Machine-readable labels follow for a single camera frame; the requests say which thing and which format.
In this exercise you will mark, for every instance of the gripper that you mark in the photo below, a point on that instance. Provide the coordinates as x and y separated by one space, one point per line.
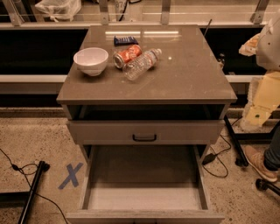
269 48

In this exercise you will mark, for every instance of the clear plastic water bottle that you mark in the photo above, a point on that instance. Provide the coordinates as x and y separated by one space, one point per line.
142 63

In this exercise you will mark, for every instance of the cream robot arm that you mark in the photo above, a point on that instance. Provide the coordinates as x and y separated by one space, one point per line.
266 48

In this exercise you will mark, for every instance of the closed upper grey drawer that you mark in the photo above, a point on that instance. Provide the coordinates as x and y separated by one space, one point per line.
168 132

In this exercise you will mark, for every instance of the grey drawer cabinet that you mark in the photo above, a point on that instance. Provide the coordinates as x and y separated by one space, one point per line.
187 84

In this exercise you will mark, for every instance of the open lower grey drawer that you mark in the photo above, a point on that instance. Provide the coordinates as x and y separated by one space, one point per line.
144 185

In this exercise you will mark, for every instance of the tan shoe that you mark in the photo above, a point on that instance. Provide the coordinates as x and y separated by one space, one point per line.
256 160

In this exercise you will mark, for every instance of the blue jeans leg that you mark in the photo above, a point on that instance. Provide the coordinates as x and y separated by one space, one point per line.
272 154

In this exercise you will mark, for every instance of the black stand leg right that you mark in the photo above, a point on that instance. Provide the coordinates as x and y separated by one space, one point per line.
241 159

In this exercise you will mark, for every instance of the black power adapter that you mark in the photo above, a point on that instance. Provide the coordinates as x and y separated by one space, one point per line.
208 159

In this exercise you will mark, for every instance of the black chair caster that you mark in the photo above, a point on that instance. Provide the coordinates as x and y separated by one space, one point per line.
263 185

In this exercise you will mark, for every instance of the orange soda can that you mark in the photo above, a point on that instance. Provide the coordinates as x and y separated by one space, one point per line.
124 56

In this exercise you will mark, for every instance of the blue snack wrapper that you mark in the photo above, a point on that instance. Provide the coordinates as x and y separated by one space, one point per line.
125 41

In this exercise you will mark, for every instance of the white ceramic bowl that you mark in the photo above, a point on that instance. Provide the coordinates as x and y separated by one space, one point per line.
91 61

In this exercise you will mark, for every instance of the blue tape cross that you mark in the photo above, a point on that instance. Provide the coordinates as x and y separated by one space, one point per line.
71 177

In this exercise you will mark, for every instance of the black tripod leg left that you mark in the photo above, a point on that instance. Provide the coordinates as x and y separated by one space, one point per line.
42 167

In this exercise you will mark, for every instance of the clear plastic bag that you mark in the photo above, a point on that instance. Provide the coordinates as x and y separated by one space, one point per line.
59 9

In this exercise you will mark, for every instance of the black drawer handle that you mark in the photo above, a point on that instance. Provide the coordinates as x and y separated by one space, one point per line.
151 138

